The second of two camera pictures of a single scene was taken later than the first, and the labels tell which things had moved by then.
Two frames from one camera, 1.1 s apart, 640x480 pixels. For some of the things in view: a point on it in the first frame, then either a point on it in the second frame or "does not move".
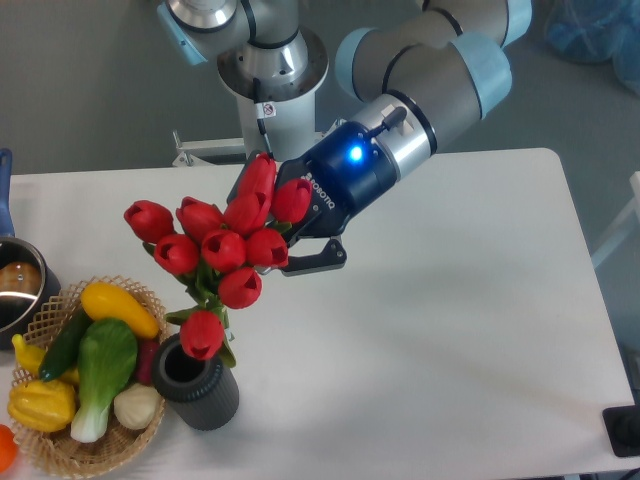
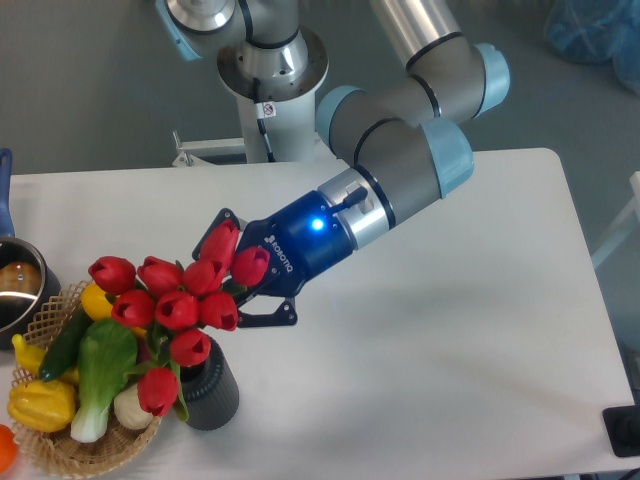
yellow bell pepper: x=42 y=406 does not move
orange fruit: x=8 y=448 does not move
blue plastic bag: x=589 y=31 does not move
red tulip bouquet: x=214 y=253 -> x=176 y=305
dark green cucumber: x=65 y=343 does not move
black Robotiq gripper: x=350 y=172 -> x=303 y=237
